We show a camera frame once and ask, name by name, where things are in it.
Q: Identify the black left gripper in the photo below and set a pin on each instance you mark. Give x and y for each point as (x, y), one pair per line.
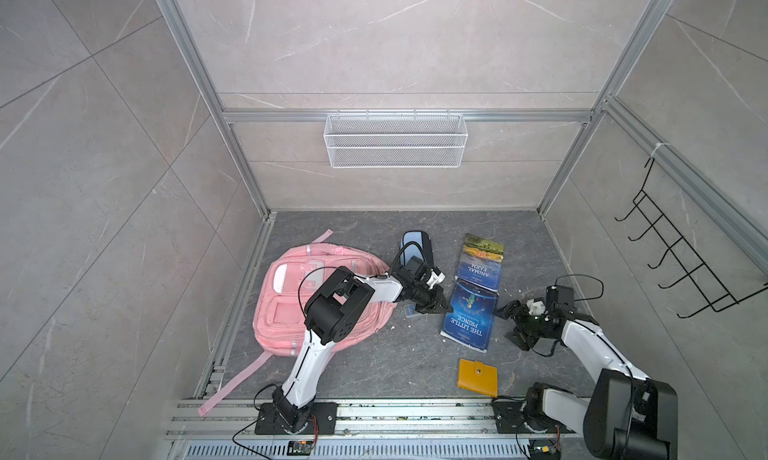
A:
(438, 302)

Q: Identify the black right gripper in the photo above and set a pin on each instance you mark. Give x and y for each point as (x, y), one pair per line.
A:
(511, 308)

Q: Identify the blue Little Prince book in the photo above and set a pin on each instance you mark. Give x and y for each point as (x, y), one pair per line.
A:
(471, 321)

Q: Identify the light blue pencil case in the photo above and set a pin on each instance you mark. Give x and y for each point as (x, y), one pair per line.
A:
(416, 244)

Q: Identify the Animal Farm book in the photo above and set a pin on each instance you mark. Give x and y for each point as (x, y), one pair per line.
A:
(480, 262)

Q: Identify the pink student backpack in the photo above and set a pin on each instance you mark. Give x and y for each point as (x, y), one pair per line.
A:
(316, 300)

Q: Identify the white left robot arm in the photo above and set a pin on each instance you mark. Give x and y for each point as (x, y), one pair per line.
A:
(310, 307)

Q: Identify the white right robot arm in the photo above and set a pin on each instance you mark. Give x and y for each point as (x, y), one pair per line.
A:
(629, 415)

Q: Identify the clear plastic ruler case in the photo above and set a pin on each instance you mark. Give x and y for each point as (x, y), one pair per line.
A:
(410, 311)

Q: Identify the yellow leather wallet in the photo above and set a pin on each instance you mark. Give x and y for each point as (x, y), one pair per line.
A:
(477, 377)

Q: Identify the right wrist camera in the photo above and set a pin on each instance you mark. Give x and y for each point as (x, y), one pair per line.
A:
(536, 307)

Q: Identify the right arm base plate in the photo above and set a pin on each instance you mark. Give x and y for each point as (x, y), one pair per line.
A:
(511, 416)

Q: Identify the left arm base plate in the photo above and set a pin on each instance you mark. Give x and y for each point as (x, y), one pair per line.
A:
(316, 417)

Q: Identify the black wire hook rack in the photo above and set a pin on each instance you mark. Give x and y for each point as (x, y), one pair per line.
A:
(679, 250)

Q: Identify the white wire mesh basket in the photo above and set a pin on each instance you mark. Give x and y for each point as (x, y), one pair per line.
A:
(395, 140)

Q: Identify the aluminium mounting rail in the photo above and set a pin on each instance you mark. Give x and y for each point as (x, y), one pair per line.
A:
(355, 417)

